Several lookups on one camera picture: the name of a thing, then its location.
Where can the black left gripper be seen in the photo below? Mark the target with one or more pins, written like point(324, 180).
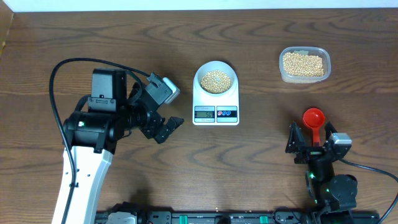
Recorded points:
point(150, 128)

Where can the soybeans in bowl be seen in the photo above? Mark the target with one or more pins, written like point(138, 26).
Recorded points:
point(216, 82)

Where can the soybeans pile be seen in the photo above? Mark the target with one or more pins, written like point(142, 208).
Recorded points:
point(303, 65)

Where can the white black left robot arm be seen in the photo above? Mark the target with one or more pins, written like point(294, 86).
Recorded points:
point(92, 131)

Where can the brown cardboard box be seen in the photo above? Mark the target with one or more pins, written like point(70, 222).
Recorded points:
point(6, 18)

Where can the white digital kitchen scale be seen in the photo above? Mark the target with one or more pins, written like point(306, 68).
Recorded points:
point(213, 110)

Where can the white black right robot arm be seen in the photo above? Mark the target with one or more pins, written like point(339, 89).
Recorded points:
point(331, 193)

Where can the red measuring scoop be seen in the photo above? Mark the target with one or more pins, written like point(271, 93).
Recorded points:
point(314, 119)

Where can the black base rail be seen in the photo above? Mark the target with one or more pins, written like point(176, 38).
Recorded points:
point(126, 212)

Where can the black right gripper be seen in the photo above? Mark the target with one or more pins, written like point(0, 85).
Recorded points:
point(310, 153)

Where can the grey round bowl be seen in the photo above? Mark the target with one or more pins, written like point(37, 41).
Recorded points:
point(216, 65)

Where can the clear plastic soybean container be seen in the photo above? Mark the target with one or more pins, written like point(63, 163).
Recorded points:
point(306, 51)

